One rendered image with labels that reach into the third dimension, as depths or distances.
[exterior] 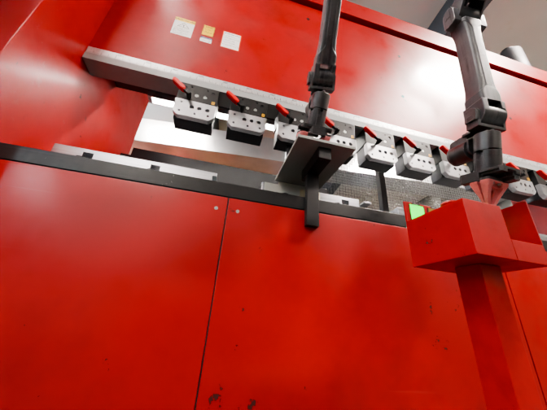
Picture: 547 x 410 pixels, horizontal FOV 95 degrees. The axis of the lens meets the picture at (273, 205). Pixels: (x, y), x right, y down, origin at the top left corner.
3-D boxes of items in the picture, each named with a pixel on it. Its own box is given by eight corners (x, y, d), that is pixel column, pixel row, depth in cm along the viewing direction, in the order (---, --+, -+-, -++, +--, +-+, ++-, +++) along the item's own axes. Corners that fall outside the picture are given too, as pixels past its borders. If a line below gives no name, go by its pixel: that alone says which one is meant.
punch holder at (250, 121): (226, 124, 95) (232, 93, 102) (225, 138, 102) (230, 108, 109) (264, 133, 98) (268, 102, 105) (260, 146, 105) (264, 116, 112)
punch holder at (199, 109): (171, 112, 91) (181, 80, 98) (173, 128, 98) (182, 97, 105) (212, 121, 94) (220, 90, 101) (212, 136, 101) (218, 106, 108)
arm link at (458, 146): (475, 104, 64) (505, 111, 65) (440, 126, 75) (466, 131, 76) (477, 148, 62) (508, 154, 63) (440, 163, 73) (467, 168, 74)
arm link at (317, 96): (316, 86, 78) (333, 90, 79) (310, 93, 85) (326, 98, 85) (311, 109, 79) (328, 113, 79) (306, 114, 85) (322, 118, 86)
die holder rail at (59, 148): (40, 168, 74) (54, 142, 78) (51, 178, 79) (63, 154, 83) (212, 197, 84) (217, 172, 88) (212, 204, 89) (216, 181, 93)
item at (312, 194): (319, 213, 65) (318, 146, 74) (299, 230, 77) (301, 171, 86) (333, 215, 65) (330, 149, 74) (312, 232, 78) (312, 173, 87)
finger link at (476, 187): (489, 215, 64) (488, 180, 66) (523, 211, 57) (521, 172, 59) (469, 211, 63) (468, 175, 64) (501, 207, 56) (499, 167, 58)
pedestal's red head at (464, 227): (477, 253, 48) (455, 172, 55) (413, 267, 62) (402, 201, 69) (551, 266, 52) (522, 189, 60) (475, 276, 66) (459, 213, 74)
